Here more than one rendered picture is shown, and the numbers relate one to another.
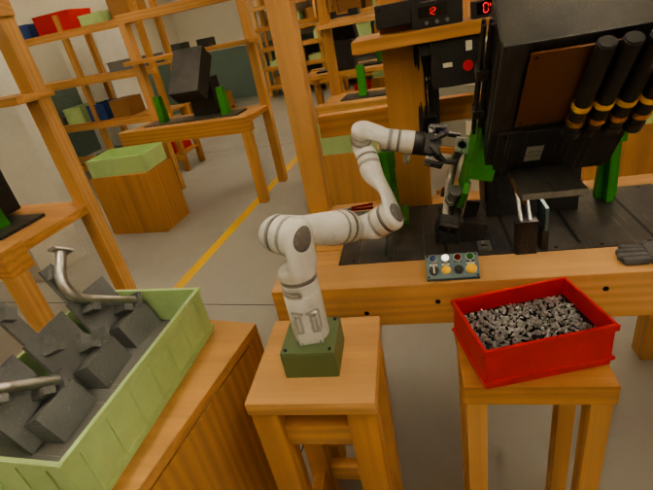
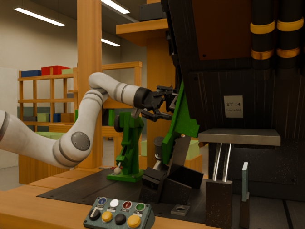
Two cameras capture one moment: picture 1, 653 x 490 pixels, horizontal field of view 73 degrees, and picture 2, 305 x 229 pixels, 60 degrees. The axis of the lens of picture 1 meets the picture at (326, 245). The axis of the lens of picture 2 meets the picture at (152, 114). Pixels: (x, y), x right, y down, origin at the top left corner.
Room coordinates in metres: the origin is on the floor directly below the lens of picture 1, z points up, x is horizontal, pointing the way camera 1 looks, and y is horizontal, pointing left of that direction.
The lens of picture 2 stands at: (0.47, -0.52, 1.18)
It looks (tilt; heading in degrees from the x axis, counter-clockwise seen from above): 1 degrees down; 8
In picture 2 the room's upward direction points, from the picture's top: straight up
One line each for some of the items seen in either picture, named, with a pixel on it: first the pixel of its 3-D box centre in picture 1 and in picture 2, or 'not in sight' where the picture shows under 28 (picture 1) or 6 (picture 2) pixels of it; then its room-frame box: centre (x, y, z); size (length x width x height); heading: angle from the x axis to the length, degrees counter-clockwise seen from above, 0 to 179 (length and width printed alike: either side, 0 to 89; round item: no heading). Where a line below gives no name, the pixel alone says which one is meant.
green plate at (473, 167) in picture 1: (480, 156); (190, 112); (1.29, -0.52, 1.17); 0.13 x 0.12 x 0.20; 76
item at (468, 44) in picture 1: (456, 59); not in sight; (1.56, -0.56, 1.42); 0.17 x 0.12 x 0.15; 76
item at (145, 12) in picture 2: (397, 14); (157, 13); (1.62, -0.38, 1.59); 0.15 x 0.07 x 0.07; 76
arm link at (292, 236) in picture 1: (292, 251); not in sight; (0.90, 0.08, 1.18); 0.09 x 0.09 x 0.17; 47
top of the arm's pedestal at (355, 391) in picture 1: (319, 361); not in sight; (0.91, 0.08, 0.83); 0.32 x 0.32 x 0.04; 77
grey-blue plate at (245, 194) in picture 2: (542, 223); (245, 193); (1.16, -0.66, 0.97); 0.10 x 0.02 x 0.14; 166
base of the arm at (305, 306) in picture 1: (305, 305); not in sight; (0.91, 0.08, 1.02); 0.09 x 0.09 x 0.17; 86
